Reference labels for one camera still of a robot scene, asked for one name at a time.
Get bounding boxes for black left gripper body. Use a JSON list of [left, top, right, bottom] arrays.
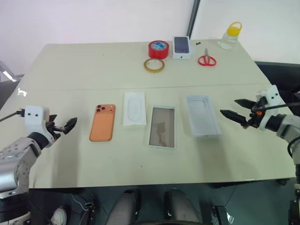
[[45, 120, 68, 143]]

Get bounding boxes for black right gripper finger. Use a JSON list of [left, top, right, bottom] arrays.
[[219, 109, 247, 125], [234, 98, 256, 109]]

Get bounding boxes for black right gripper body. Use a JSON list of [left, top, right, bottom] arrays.
[[242, 97, 267, 129]]

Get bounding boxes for white phone box base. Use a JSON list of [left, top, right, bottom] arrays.
[[185, 94, 223, 138]]

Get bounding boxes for white phone case tray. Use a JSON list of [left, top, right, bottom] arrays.
[[123, 91, 147, 127]]

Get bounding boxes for closed white phone box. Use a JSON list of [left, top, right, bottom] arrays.
[[172, 35, 196, 60]]

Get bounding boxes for orange smartphone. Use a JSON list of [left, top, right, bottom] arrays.
[[89, 104, 116, 142]]

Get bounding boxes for black chair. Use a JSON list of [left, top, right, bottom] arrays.
[[254, 60, 300, 105]]

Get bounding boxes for clear jar yellow lid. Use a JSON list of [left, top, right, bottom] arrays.
[[217, 21, 243, 50]]

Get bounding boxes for white shoe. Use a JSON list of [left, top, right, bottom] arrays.
[[50, 205, 68, 225]]

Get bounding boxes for clear tan tape roll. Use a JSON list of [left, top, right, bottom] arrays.
[[143, 58, 165, 74]]

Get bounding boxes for dark vertical pole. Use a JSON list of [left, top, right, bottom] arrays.
[[187, 0, 202, 39]]

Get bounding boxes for black table leg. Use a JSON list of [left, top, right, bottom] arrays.
[[211, 204, 235, 225]]

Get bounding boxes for red tape roll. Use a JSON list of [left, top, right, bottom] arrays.
[[148, 40, 170, 59]]

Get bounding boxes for grey rounded knee shape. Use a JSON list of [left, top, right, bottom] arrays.
[[112, 189, 142, 225], [165, 188, 200, 225]]

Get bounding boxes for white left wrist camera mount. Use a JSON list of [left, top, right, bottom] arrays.
[[24, 105, 56, 147]]

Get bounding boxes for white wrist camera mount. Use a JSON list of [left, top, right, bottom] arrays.
[[24, 105, 56, 147], [255, 84, 285, 130]]

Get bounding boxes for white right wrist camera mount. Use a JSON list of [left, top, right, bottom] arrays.
[[255, 84, 285, 130]]

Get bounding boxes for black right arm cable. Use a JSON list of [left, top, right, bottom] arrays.
[[256, 102, 300, 165]]

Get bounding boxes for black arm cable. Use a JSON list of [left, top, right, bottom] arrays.
[[0, 108, 26, 123], [256, 102, 300, 165]]

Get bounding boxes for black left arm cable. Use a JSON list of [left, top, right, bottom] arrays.
[[0, 108, 26, 123]]

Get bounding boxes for red handled scissors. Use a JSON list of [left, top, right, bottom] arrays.
[[198, 47, 217, 67]]

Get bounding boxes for thin white wire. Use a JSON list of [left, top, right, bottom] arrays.
[[71, 194, 95, 214]]

